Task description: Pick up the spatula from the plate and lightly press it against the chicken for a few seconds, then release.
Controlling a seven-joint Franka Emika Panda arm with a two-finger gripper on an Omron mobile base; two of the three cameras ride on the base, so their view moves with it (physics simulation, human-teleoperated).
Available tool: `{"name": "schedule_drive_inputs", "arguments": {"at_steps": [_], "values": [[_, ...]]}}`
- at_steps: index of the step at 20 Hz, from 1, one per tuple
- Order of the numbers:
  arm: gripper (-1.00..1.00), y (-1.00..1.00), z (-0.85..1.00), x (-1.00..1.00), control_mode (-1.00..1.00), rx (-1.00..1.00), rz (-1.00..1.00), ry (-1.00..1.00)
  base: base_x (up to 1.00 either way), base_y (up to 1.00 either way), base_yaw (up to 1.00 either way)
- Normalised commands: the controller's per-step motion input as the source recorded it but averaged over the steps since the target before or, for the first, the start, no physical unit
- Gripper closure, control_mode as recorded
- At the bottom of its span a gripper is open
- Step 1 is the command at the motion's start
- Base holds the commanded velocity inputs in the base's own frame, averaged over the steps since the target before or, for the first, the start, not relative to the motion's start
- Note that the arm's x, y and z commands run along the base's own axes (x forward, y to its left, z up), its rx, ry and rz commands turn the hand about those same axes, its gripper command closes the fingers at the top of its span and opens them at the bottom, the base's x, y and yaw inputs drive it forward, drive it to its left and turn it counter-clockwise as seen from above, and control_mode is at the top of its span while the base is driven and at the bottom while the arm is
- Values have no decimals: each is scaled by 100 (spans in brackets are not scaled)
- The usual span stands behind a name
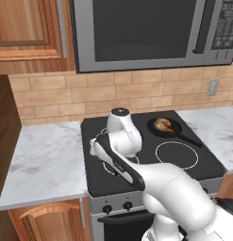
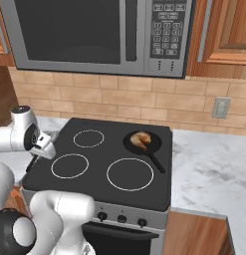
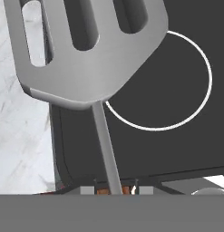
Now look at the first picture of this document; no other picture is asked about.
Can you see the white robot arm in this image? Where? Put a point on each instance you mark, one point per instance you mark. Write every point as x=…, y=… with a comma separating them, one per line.
x=180, y=200

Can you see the browned roast chicken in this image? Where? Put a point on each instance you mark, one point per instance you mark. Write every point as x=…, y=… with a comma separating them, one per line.
x=162, y=125

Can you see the black hob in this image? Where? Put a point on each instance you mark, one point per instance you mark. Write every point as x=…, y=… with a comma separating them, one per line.
x=96, y=175

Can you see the black frying pan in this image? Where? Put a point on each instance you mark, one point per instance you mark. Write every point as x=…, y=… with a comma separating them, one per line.
x=176, y=128

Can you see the black oven knob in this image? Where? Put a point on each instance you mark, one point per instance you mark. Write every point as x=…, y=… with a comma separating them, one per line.
x=107, y=209
x=205, y=190
x=127, y=205

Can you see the silver microwave oven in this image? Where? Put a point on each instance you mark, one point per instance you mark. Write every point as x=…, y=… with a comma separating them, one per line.
x=83, y=37

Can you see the dark glass microwave door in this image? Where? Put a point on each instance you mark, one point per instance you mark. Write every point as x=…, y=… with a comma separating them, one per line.
x=143, y=28

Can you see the wooden arched base cupboard door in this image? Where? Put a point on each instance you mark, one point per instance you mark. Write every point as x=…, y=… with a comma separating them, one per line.
x=48, y=222

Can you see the wooden plain base cupboard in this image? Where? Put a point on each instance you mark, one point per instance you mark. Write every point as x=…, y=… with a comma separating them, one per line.
x=228, y=186

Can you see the grey wall socket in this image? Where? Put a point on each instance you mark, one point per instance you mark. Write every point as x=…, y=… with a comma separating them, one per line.
x=212, y=87

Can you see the wooden wall cupboard door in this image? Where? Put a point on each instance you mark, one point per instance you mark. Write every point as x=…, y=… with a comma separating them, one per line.
x=23, y=28

